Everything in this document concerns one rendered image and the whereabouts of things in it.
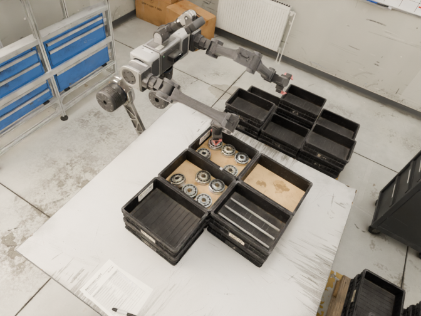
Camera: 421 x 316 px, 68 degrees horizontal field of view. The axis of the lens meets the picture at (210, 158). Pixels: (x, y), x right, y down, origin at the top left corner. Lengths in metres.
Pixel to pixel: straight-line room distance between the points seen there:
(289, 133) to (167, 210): 1.66
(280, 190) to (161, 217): 0.79
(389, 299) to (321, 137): 1.40
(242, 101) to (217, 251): 1.69
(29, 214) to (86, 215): 1.03
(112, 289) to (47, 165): 1.74
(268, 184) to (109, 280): 1.12
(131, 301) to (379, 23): 3.86
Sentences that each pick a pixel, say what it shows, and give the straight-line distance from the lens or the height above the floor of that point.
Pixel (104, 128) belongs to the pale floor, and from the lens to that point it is 3.52.
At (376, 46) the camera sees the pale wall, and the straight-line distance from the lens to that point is 4.50.
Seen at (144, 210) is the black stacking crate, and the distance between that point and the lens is 1.91.
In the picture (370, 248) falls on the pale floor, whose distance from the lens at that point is 3.25.
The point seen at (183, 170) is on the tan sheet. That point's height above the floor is 0.83.
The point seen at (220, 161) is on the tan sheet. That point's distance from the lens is 2.15.
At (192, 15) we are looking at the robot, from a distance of 1.68.
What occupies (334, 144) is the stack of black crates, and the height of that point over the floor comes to 0.49.
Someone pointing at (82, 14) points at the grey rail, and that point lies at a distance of 3.45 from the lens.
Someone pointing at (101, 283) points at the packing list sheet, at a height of 0.70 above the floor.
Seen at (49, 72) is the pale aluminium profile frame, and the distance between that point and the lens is 3.30.
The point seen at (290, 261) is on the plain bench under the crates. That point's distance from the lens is 2.05.
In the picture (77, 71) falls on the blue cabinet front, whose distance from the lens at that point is 3.59.
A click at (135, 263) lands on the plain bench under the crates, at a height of 0.70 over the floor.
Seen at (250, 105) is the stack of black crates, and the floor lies 0.49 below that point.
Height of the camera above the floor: 2.49
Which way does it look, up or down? 50 degrees down
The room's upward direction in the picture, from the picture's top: 11 degrees clockwise
